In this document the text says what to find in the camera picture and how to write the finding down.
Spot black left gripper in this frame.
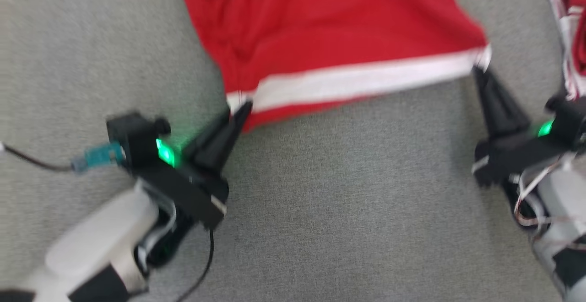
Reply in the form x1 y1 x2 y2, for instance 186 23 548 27
130 101 254 230

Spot red number 23 basketball jersey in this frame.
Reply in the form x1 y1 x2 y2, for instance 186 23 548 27
548 0 586 101

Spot red white-banded basketball shorts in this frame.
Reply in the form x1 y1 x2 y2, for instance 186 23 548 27
177 0 493 133

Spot thin black cable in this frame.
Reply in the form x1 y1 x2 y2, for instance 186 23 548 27
175 228 216 302

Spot teal-plug left camera cable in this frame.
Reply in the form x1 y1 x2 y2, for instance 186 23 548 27
0 142 125 174

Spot white red wire bundle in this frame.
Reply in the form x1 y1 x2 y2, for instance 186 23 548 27
513 156 586 252

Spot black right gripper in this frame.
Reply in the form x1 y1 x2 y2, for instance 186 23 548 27
472 64 573 188

